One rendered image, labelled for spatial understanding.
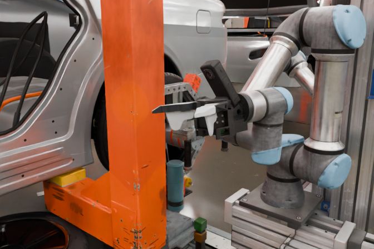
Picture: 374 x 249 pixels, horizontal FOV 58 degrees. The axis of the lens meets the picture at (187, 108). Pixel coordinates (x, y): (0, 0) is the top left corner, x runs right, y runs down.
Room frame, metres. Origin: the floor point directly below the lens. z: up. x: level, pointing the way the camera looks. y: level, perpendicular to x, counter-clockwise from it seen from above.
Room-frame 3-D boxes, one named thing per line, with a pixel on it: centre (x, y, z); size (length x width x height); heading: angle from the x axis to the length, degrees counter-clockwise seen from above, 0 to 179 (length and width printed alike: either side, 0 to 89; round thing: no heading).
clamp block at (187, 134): (1.54, 0.02, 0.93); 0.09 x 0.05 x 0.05; 52
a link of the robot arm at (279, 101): (0.83, -0.21, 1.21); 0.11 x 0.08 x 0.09; 127
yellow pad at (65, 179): (1.56, 0.60, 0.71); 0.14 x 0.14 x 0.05; 52
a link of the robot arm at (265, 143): (0.84, -0.19, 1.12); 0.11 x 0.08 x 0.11; 37
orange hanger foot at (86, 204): (1.45, 0.46, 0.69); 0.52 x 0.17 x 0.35; 52
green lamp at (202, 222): (1.21, -0.05, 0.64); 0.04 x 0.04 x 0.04; 52
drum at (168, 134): (1.75, 0.02, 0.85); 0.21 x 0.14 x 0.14; 52
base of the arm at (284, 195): (1.09, -0.34, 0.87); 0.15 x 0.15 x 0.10
